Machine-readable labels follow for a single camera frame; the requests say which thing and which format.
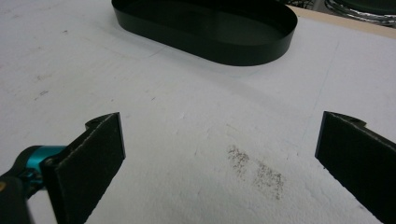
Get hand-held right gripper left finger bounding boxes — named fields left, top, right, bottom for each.
left=40, top=111, right=127, bottom=224

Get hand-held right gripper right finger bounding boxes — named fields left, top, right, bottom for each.
left=314, top=111, right=396, bottom=224

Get black oval tray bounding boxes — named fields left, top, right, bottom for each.
left=111, top=0, right=299, bottom=67

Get dark tangled cables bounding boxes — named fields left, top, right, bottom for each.
left=279, top=0, right=316, bottom=9

